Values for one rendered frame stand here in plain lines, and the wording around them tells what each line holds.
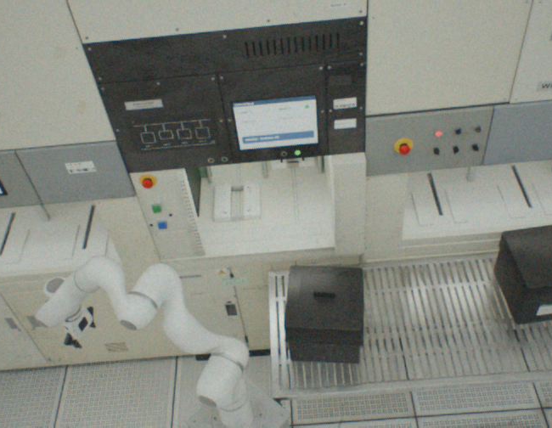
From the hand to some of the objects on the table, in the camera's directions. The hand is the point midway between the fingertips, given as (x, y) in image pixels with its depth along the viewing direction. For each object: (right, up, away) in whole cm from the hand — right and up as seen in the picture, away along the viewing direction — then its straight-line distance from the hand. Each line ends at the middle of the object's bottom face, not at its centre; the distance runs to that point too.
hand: (84, 335), depth 235 cm
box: (+178, +13, +25) cm, 180 cm away
